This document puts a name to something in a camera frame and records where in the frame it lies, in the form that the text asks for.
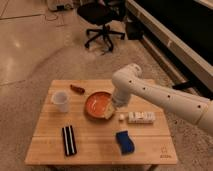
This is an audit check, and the dark red pepper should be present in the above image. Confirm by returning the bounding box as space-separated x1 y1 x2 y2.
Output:
70 84 85 94

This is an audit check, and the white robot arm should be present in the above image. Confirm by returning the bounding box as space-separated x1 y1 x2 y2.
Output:
112 63 213 136

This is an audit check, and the orange bowl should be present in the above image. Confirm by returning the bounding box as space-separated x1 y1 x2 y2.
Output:
84 92 116 120

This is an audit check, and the small white cube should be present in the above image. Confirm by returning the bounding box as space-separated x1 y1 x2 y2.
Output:
119 114 125 120

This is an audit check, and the wooden table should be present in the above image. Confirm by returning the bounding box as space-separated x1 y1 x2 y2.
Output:
25 80 177 166

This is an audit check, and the black box on floor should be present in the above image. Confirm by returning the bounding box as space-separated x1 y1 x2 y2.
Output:
125 22 144 40

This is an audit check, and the blue sponge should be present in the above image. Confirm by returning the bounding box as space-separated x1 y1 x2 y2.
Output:
116 131 135 155

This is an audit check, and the black office chair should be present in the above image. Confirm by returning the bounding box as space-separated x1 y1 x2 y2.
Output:
77 0 125 51

